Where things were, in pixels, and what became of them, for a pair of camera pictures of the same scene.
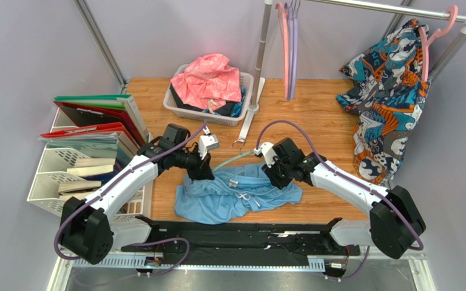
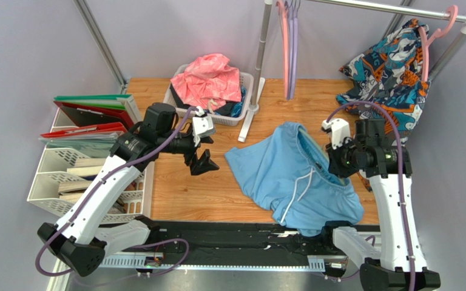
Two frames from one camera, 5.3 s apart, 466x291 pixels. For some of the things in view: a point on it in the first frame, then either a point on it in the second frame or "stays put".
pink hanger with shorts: x=438 y=33 stays put
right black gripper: x=275 y=177 to x=337 y=162
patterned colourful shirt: x=385 y=90 stays put
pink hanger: x=286 y=47 stays put
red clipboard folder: x=95 y=129 stays put
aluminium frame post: x=123 y=84 stays put
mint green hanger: x=235 y=157 to x=321 y=146
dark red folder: x=84 y=114 stays put
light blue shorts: x=234 y=190 to x=286 y=170
